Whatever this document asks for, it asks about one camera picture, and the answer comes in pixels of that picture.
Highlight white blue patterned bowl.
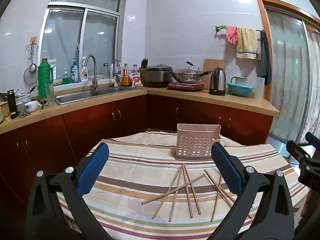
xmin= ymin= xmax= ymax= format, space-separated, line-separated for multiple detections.
xmin=24 ymin=100 xmax=39 ymax=112

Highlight wall towel rack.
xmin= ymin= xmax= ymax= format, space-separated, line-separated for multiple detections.
xmin=215 ymin=25 xmax=265 ymax=40

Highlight orange oil bottle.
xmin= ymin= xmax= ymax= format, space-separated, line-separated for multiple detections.
xmin=122 ymin=64 xmax=131 ymax=87

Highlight steel gooseneck faucet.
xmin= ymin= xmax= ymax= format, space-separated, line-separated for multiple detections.
xmin=84 ymin=54 xmax=98 ymax=91

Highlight sliding kitchen window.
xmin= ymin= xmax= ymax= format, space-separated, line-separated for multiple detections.
xmin=40 ymin=0 xmax=128 ymax=80

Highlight beige perforated utensil holder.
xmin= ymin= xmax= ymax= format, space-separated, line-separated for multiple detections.
xmin=174 ymin=124 xmax=222 ymax=161

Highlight striped tablecloth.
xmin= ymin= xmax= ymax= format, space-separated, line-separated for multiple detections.
xmin=56 ymin=130 xmax=312 ymax=240

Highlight dark rice cooker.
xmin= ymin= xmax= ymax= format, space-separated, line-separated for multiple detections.
xmin=144 ymin=64 xmax=174 ymax=88

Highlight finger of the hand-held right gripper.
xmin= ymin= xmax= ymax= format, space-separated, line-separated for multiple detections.
xmin=286 ymin=140 xmax=312 ymax=165
xmin=305 ymin=131 xmax=320 ymax=146

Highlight steel electric kettle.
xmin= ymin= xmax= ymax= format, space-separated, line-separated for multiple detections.
xmin=209 ymin=67 xmax=227 ymax=96

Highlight beige stone countertop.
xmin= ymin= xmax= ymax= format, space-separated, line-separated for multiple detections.
xmin=0 ymin=86 xmax=280 ymax=135

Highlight patterned curtain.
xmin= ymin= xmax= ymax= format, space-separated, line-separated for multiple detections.
xmin=304 ymin=29 xmax=320 ymax=140

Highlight green white pitcher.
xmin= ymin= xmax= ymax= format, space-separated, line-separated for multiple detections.
xmin=230 ymin=76 xmax=248 ymax=85

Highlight grey hanging cloth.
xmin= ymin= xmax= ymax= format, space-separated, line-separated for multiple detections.
xmin=257 ymin=30 xmax=272 ymax=85

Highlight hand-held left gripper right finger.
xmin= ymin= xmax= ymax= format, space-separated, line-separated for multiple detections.
xmin=211 ymin=142 xmax=295 ymax=240

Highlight green thermos jug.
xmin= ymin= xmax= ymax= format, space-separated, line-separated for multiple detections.
xmin=37 ymin=58 xmax=54 ymax=100

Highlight red induction cooker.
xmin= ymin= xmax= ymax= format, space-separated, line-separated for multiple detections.
xmin=167 ymin=81 xmax=205 ymax=92

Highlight white spray cleaner bottle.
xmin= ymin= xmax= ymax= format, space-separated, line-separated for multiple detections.
xmin=80 ymin=57 xmax=90 ymax=82

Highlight yellow hand towel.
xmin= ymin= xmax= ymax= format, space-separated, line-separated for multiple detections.
xmin=236 ymin=27 xmax=258 ymax=60

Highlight blue dish soap bottle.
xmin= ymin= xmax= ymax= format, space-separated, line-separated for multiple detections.
xmin=70 ymin=58 xmax=79 ymax=83

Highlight pink rubber gloves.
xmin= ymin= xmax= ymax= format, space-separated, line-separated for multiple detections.
xmin=226 ymin=26 xmax=239 ymax=44

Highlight pink white snack bag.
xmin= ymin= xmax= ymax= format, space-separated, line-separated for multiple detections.
xmin=129 ymin=72 xmax=144 ymax=88

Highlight hanging metal strainer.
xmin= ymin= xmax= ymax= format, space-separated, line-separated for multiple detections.
xmin=24 ymin=42 xmax=38 ymax=85

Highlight red wooden kitchen cabinet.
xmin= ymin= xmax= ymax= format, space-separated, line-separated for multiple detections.
xmin=0 ymin=94 xmax=275 ymax=205

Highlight knife block with knives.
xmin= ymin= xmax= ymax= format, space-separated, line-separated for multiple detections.
xmin=139 ymin=58 xmax=149 ymax=85

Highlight pile of wooden chopsticks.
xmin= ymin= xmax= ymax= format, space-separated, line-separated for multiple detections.
xmin=142 ymin=164 xmax=253 ymax=222

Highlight steel wok with lid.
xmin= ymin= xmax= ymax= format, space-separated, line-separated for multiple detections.
xmin=171 ymin=61 xmax=213 ymax=84

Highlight black thermos bottle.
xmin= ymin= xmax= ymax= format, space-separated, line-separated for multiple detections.
xmin=7 ymin=89 xmax=18 ymax=120

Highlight white plastic container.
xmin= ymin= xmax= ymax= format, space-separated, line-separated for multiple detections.
xmin=254 ymin=77 xmax=265 ymax=100

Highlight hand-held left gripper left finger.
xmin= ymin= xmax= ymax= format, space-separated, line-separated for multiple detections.
xmin=26 ymin=142 xmax=118 ymax=240

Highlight wood framed glass door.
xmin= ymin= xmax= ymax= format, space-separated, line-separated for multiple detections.
xmin=255 ymin=0 xmax=320 ymax=165

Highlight wooden cutting board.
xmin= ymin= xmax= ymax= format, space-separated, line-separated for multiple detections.
xmin=202 ymin=59 xmax=227 ymax=85

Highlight stainless steel sink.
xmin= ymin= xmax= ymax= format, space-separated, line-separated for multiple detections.
xmin=54 ymin=86 xmax=144 ymax=105

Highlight teal plastic colander basket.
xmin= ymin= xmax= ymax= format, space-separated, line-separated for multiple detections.
xmin=226 ymin=82 xmax=255 ymax=97

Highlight clear drinking glass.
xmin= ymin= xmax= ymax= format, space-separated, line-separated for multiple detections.
xmin=45 ymin=84 xmax=55 ymax=104

